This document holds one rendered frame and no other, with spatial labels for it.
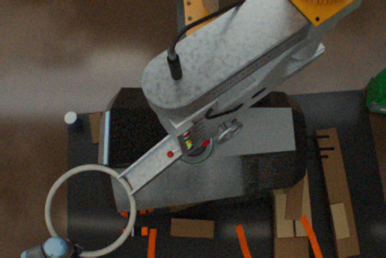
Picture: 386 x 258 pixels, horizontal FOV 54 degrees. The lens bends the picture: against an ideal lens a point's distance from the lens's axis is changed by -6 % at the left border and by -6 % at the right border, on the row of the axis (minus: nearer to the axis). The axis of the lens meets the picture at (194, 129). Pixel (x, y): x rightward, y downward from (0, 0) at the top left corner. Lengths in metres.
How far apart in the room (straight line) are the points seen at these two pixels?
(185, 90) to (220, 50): 0.20
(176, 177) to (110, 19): 1.87
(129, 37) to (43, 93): 0.88
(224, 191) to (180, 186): 0.25
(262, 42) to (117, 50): 2.20
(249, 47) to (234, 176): 1.00
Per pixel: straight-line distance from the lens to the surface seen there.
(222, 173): 2.27
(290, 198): 2.82
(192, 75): 1.41
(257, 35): 1.49
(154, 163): 2.10
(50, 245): 1.88
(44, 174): 3.33
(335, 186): 3.04
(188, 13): 2.66
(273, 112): 2.30
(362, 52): 3.60
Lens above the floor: 2.97
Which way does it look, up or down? 71 degrees down
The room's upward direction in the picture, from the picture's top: 11 degrees counter-clockwise
